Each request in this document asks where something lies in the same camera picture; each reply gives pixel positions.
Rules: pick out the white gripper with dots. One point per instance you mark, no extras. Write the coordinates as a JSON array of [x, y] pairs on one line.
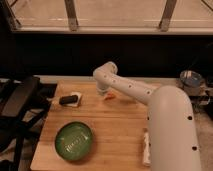
[[102, 91]]

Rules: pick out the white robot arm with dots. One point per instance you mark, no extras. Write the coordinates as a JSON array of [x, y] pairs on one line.
[[172, 131]]

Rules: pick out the green ceramic bowl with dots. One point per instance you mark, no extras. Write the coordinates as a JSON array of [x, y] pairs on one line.
[[73, 141]]

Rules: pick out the white tube bottle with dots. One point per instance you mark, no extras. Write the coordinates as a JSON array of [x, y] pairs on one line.
[[146, 154]]

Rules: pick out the black block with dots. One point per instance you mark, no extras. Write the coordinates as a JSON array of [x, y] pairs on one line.
[[68, 99]]

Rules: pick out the white napkin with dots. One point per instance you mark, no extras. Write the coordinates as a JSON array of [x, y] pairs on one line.
[[77, 103]]

